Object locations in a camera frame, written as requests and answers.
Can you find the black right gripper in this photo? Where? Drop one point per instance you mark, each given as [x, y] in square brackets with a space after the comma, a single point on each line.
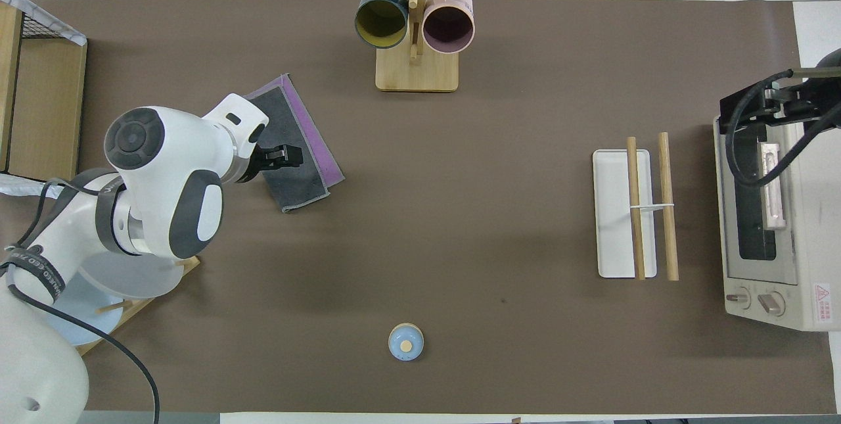
[824, 92]

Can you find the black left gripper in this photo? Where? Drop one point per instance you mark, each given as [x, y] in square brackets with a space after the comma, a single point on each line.
[253, 164]

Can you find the purple and grey towel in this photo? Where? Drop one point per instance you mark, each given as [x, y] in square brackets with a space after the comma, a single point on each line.
[295, 181]

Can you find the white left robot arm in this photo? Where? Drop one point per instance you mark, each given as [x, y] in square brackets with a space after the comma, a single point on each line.
[171, 167]

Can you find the wooden plate rack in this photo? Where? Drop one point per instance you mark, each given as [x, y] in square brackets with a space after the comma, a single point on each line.
[190, 265]

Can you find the white towel rack wooden bars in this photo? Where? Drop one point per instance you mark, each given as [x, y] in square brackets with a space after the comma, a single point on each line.
[614, 213]

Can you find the beige toaster oven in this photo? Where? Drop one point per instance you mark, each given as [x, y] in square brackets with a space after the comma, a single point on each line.
[815, 246]

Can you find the wooden mug tree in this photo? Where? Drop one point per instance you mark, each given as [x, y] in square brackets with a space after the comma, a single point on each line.
[417, 72]

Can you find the dark teal mug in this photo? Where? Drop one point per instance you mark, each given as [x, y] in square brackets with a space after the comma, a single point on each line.
[381, 20]

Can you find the brown table mat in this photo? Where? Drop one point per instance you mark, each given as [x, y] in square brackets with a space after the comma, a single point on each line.
[460, 213]

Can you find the grey plate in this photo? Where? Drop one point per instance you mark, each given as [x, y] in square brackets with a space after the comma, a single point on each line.
[144, 279]

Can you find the pink mug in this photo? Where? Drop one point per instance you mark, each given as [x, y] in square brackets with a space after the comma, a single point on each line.
[448, 26]

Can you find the light blue plate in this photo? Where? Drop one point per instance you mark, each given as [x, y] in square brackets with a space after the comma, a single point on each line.
[85, 315]

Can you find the white marble patterned sheet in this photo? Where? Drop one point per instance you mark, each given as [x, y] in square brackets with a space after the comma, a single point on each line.
[52, 22]

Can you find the white crumpled sheet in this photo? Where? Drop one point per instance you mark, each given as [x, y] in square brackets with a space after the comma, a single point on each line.
[16, 184]

